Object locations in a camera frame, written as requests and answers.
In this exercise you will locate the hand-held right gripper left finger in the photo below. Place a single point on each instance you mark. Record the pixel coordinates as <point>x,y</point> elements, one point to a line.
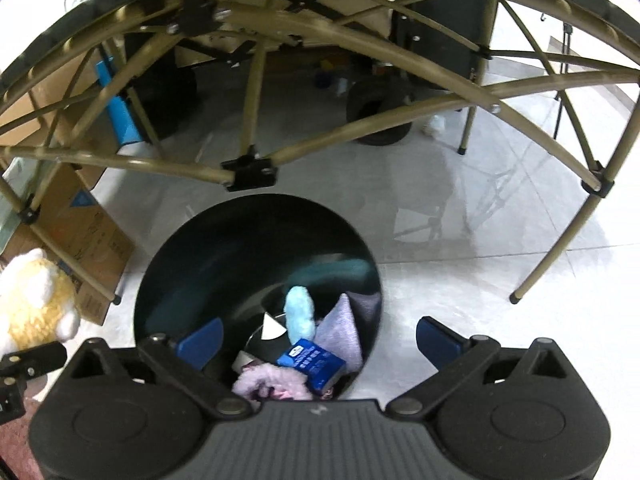
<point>200,342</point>

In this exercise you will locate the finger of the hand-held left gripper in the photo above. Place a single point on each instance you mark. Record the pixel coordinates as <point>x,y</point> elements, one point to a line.
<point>30,362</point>

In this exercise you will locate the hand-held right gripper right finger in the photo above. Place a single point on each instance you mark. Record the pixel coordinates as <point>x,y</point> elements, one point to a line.
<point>439,342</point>

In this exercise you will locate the yellow plush toy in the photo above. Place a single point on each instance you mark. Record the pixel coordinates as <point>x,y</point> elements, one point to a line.
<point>35,305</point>

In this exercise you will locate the white wedge sponge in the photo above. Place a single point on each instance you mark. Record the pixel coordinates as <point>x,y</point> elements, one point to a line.
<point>272,327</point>

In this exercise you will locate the lavender fluffy headband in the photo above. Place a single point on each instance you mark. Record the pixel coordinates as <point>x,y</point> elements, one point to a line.
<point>270,380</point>

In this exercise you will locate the black round bin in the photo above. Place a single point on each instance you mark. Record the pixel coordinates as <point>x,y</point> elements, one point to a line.
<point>200,260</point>

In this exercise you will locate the lavender cloth pouch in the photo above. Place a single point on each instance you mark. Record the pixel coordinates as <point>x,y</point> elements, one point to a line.
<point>342,332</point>

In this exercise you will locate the blue plush toy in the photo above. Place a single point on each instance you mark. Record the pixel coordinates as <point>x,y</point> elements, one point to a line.
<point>300,312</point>

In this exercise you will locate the blue tissue packet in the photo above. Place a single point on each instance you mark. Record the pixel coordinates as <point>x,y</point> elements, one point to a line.
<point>312,362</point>

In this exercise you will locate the printed brown cardboard box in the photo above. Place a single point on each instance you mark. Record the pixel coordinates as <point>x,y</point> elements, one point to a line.
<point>85,240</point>

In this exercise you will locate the tan folding table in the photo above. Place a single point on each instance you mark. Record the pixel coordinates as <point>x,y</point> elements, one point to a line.
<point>250,167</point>

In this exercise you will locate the black wagon wheel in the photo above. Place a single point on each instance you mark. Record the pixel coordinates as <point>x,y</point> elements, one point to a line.
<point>380,135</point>

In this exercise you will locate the crumpled white tissue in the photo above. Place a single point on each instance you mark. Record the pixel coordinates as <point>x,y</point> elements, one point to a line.
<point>435,125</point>

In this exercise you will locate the light blue carton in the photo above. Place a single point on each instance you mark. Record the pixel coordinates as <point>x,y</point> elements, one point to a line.
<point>122,120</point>

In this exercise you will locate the small colourful toy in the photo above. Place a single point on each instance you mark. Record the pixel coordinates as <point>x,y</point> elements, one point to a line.
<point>326,77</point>

